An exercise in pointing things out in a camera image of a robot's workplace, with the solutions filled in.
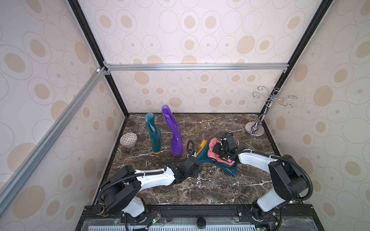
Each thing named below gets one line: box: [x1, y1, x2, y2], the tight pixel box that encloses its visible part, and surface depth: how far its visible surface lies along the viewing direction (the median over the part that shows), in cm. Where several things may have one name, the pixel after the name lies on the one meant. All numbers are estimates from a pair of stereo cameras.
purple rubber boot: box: [161, 104, 184, 157], surface depth 96 cm
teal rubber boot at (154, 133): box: [145, 112, 162, 155], surface depth 85 cm
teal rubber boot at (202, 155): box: [196, 139, 238, 177], surface depth 89 cm
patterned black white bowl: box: [119, 132, 138, 147], surface depth 102 cm
